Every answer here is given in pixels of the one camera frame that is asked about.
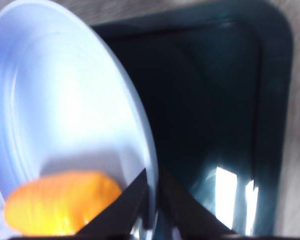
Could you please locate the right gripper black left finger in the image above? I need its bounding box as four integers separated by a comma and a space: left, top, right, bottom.
74, 167, 149, 237

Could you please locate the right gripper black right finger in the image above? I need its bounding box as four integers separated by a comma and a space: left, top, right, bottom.
159, 166, 238, 237

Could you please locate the orange corn cob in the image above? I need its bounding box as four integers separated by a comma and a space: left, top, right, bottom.
3, 170, 123, 236

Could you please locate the blue round plate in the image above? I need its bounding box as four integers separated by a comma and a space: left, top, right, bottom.
0, 0, 159, 231

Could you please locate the black rectangular tray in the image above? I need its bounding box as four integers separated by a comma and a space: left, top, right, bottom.
89, 4, 295, 237

